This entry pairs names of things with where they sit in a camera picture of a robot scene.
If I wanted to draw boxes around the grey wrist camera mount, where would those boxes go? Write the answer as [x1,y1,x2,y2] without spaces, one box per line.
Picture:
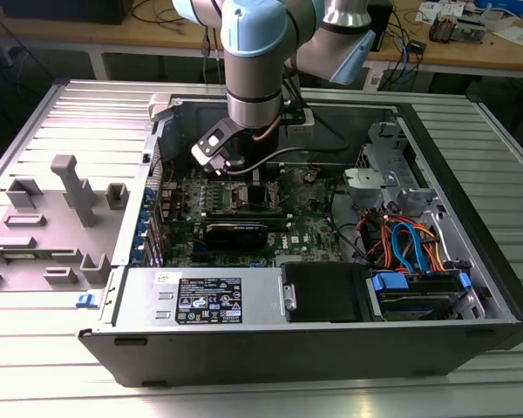
[286,107,316,138]

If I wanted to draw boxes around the black grey PC case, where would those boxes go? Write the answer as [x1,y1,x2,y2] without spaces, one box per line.
[77,91,523,389]

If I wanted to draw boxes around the grey parts rack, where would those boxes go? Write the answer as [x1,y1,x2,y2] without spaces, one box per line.
[0,154,130,293]

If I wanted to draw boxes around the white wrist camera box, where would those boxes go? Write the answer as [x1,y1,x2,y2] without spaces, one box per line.
[189,116,246,178]

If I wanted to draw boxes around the electronic board assembly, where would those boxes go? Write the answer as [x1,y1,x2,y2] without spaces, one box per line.
[430,11,485,44]

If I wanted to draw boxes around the wooden desk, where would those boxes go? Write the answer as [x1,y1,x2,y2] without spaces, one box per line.
[0,0,523,73]

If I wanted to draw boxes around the hard disk blue carrier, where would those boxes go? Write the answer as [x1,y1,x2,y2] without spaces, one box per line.
[365,269,474,322]

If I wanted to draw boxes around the CPU socket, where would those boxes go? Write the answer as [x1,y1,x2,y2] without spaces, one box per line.
[229,176,284,214]

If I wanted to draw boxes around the black camera cable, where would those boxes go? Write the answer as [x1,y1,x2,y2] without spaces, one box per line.
[239,78,350,175]

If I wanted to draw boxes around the large black box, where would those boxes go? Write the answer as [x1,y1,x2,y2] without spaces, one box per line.
[0,0,134,26]

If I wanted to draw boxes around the grey metal drive cage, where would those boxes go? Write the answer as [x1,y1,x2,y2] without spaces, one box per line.
[342,120,448,219]

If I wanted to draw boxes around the green motherboard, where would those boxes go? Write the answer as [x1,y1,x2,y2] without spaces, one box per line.
[160,165,354,269]

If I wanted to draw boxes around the black graphics card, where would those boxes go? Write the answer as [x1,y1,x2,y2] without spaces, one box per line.
[203,220,270,252]

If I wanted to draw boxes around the black tower unit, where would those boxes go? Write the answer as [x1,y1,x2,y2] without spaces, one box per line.
[368,0,394,52]

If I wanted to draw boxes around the blue flat data wire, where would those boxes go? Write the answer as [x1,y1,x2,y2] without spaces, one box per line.
[391,220,431,274]

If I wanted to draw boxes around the white printed papers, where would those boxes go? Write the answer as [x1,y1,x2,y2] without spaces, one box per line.
[418,0,463,18]

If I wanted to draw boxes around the orange power wire bundle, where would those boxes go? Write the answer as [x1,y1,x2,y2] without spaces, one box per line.
[357,209,452,273]

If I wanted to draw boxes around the silver power supply unit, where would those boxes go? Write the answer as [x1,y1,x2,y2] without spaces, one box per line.
[112,266,289,327]

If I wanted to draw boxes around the white paper sheet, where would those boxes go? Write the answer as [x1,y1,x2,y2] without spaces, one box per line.
[492,24,523,47]

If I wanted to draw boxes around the grey plastic case latch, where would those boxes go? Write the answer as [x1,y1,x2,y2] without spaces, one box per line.
[149,92,175,122]

